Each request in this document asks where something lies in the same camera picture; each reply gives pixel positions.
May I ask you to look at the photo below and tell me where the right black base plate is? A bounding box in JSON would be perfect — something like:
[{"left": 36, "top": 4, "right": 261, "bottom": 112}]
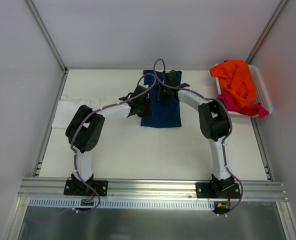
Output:
[{"left": 195, "top": 181, "right": 241, "bottom": 199}]

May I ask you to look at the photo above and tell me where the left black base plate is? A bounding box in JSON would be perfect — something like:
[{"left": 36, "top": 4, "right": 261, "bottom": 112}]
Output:
[{"left": 63, "top": 178, "right": 109, "bottom": 197}]

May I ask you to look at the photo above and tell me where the folded white t shirt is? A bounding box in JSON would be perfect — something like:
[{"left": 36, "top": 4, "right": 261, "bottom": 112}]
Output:
[{"left": 51, "top": 96, "right": 100, "bottom": 129}]

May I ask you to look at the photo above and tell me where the white slotted cable duct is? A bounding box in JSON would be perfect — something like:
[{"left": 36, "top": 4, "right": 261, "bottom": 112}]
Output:
[{"left": 28, "top": 197, "right": 215, "bottom": 211}]

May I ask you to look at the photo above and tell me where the white plastic basket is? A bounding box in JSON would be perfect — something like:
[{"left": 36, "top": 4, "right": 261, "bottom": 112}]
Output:
[{"left": 215, "top": 64, "right": 273, "bottom": 118}]

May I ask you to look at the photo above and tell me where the aluminium mounting rail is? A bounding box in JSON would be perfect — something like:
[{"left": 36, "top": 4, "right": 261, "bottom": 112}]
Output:
[{"left": 17, "top": 177, "right": 289, "bottom": 202}]

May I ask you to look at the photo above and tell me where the pink t shirt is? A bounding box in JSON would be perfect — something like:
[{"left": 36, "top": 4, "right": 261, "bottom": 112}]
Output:
[{"left": 218, "top": 92, "right": 270, "bottom": 118}]

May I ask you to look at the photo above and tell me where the blue t shirt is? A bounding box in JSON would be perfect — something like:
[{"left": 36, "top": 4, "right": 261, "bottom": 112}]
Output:
[{"left": 140, "top": 80, "right": 182, "bottom": 128}]

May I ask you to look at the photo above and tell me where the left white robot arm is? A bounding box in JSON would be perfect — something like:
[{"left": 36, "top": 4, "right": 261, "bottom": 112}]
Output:
[{"left": 65, "top": 85, "right": 152, "bottom": 195}]

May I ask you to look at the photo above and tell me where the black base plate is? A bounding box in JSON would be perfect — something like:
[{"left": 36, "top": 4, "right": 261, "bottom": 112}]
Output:
[
  {"left": 195, "top": 181, "right": 241, "bottom": 199},
  {"left": 63, "top": 178, "right": 109, "bottom": 197}
]

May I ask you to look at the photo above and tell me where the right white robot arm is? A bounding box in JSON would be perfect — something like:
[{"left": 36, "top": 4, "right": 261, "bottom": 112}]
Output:
[{"left": 158, "top": 70, "right": 235, "bottom": 198}]

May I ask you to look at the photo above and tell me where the orange t shirt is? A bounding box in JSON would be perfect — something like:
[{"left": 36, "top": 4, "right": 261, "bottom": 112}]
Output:
[{"left": 209, "top": 59, "right": 257, "bottom": 108}]

